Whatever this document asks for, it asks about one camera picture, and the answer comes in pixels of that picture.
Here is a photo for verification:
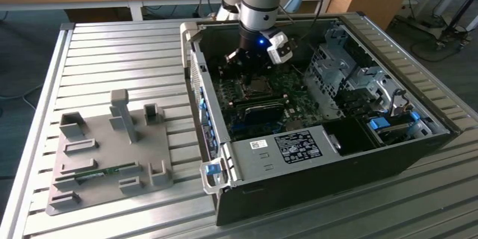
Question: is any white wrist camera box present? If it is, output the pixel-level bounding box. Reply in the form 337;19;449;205
266;30;295;65

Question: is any black expansion card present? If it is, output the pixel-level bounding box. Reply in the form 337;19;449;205
242;104;287;125

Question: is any green motherboard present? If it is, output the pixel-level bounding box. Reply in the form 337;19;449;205
211;64;337;142

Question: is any grey parts rack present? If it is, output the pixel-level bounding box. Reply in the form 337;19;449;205
44;89;175;217

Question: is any blue disk carrier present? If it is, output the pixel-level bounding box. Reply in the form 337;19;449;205
368;118;393;133

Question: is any RAM slot row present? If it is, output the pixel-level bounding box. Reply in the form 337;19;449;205
234;96;291;109

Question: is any coloured wire bundle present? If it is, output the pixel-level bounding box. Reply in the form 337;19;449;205
388;89;414;116

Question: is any grey power supply unit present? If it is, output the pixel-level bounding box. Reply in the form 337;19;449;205
223;125;343;186

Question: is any black open PC case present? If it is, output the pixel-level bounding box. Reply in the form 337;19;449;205
179;12;478;227

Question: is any green RAM stick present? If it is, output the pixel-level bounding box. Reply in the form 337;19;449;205
72;166;123;181

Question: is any grey metal drive cage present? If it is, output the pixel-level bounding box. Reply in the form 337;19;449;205
305;25;393;102

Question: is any CPU socket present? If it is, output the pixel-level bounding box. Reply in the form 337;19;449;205
235;78;278;99

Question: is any grey wheeled equipment stand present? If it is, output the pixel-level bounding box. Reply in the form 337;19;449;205
388;0;478;48

